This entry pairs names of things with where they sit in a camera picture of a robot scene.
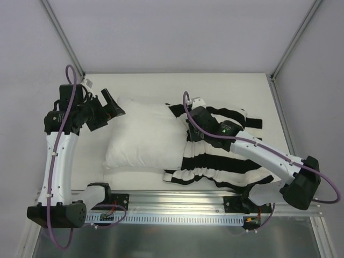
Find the left aluminium frame post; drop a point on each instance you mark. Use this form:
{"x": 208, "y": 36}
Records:
{"x": 57, "y": 27}

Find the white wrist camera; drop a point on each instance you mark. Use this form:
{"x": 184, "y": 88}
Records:
{"x": 195, "y": 103}
{"x": 87, "y": 84}

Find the right aluminium frame post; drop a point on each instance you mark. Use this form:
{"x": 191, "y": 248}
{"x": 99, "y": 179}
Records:
{"x": 296, "y": 37}

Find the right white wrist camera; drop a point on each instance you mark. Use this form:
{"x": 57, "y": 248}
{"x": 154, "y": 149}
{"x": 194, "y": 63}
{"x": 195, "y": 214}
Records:
{"x": 195, "y": 103}

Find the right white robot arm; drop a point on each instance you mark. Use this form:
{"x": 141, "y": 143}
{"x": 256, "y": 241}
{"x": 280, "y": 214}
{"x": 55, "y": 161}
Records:
{"x": 299, "y": 178}

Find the aluminium frame post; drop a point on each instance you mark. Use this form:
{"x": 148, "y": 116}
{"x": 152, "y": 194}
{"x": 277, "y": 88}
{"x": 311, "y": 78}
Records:
{"x": 57, "y": 27}
{"x": 296, "y": 37}

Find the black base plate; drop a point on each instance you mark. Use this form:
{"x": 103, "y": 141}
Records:
{"x": 121, "y": 199}
{"x": 234, "y": 204}

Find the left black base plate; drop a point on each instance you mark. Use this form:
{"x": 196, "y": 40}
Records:
{"x": 121, "y": 199}

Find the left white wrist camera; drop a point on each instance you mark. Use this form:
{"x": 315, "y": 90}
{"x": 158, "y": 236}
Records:
{"x": 87, "y": 84}

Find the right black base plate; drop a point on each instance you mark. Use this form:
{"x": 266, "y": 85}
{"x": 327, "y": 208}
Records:
{"x": 234, "y": 204}

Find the white pillow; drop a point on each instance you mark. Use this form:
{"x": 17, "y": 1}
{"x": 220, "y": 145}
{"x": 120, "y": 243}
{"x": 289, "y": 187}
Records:
{"x": 146, "y": 136}

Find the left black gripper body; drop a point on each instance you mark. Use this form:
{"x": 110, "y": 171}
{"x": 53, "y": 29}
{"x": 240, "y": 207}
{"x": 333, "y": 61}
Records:
{"x": 97, "y": 113}

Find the aluminium mounting rail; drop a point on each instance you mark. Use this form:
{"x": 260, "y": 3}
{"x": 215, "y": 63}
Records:
{"x": 186, "y": 202}

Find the white slotted cable duct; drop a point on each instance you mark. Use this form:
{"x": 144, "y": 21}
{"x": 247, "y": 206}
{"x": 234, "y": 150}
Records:
{"x": 164, "y": 219}

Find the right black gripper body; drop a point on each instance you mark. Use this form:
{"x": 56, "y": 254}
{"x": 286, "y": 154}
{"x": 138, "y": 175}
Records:
{"x": 194, "y": 131}

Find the black white striped pillowcase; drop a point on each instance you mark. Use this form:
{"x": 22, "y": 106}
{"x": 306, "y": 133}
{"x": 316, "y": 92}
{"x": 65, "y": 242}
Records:
{"x": 225, "y": 169}

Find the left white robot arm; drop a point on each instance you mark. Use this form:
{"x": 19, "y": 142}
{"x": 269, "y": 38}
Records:
{"x": 56, "y": 206}

